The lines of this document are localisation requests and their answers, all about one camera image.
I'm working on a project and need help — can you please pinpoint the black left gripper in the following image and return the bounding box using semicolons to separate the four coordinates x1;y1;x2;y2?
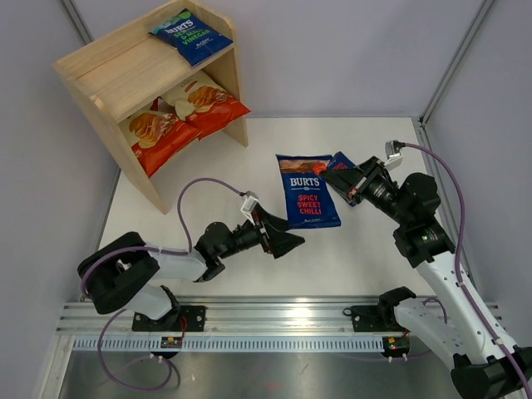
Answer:
218;203;303;260

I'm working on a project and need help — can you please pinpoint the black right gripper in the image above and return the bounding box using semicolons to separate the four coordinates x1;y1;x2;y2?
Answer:
321;156;411;227

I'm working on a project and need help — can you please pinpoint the Burts spicy sweet chilli bag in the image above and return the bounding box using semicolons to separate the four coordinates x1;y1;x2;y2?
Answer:
276;155;341;229

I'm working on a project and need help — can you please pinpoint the cassava chips bag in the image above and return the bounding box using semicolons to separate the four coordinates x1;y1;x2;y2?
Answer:
161;71;250;140
119;97;200;178

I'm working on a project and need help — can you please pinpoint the Burts sea salt vinegar bag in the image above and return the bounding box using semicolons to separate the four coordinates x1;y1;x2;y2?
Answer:
149;8;233;67

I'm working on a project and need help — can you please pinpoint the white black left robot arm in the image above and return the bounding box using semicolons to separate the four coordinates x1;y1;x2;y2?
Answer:
77;201;305;333

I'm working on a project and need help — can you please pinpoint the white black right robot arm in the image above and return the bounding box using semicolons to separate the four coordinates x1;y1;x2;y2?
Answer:
320;157;531;398

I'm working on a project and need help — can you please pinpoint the light wooden two-tier shelf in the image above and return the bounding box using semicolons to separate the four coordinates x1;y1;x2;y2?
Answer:
53;1;243;214

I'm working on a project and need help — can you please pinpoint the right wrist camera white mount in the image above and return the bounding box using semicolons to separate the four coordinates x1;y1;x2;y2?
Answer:
385;140;405;170

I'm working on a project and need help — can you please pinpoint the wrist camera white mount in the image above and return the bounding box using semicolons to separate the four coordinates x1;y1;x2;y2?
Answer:
385;140;405;170
240;190;259;223

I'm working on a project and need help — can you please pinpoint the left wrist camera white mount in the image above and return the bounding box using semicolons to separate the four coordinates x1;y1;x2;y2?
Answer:
240;190;259;223

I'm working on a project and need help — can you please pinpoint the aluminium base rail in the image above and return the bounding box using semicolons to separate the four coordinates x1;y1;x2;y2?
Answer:
55;296;377;336

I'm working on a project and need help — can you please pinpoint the white slotted cable duct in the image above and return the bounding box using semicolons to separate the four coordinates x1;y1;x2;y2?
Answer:
73;335;384;353

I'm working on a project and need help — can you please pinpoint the grey aluminium frame post right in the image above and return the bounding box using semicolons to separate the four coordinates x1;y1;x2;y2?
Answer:
418;0;496;128

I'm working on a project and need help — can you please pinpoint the grey aluminium frame post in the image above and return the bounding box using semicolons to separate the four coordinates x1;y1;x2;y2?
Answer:
418;0;496;128
58;0;93;45

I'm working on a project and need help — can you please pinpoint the grey aluminium frame post left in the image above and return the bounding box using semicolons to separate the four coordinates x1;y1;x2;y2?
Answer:
58;0;93;45

